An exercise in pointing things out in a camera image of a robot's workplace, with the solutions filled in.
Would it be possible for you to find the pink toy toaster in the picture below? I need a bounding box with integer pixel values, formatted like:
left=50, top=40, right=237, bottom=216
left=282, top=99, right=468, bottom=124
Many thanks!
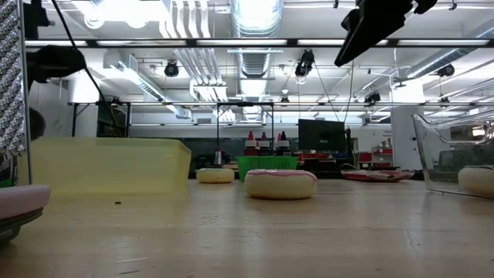
left=0, top=0, right=52, bottom=246

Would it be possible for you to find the red-capped food colouring bottle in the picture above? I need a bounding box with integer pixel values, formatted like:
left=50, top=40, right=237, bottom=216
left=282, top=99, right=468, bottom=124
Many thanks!
left=243, top=130, right=259, bottom=158

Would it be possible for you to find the green frosted toy donut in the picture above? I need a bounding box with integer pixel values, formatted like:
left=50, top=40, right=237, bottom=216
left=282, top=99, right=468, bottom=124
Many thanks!
left=195, top=167, right=235, bottom=185

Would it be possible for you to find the silver ventilation duct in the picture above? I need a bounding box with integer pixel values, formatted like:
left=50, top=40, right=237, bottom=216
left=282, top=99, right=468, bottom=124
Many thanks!
left=227, top=0, right=285, bottom=123
left=404, top=22, right=494, bottom=80

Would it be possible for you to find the black monitor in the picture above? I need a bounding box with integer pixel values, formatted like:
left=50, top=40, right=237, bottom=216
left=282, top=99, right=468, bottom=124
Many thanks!
left=297, top=118, right=347, bottom=154

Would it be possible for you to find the purple food colouring bottle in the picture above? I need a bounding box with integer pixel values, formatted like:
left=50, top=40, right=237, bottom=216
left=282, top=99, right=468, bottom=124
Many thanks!
left=257, top=131, right=271, bottom=158

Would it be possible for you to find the red popcorn packet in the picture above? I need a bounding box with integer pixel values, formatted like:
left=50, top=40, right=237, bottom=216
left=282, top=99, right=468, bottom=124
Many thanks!
left=340, top=168, right=416, bottom=183

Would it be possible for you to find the black background rig frame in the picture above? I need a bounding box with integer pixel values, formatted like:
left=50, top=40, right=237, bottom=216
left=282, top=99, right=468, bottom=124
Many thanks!
left=67, top=100, right=276, bottom=171

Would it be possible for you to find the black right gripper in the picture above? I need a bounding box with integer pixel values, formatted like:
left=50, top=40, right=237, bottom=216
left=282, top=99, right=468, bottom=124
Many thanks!
left=333, top=0, right=439, bottom=69

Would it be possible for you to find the pink frosted toy donut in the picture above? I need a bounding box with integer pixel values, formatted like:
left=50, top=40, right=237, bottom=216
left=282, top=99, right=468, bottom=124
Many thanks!
left=243, top=168, right=319, bottom=201

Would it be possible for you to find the black aluminium table frame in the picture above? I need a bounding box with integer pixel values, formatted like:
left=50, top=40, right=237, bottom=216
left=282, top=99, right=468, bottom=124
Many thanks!
left=188, top=169, right=425, bottom=181

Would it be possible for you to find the clear plastic bin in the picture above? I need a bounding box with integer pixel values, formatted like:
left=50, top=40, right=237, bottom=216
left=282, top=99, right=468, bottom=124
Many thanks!
left=411, top=110, right=494, bottom=200

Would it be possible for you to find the black overhead crossbar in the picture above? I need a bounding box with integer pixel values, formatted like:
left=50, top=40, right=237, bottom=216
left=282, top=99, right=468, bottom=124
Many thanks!
left=25, top=37, right=494, bottom=49

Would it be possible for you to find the green plastic basket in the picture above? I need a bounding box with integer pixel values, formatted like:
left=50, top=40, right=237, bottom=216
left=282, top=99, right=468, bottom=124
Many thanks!
left=235, top=155, right=299, bottom=182

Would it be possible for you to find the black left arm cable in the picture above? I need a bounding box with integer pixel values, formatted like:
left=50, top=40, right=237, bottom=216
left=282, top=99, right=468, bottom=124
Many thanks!
left=49, top=0, right=119, bottom=138

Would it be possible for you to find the black-capped food colouring bottle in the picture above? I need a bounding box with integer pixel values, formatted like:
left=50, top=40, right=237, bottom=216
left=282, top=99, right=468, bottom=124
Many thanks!
left=276, top=131, right=291, bottom=158

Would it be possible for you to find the red storage bin cart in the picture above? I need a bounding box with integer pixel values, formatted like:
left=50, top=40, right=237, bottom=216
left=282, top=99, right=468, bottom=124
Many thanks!
left=358, top=145, right=394, bottom=168

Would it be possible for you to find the yellow translucent plastic bin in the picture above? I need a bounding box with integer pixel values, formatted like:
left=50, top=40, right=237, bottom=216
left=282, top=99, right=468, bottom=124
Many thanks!
left=30, top=137, right=193, bottom=195

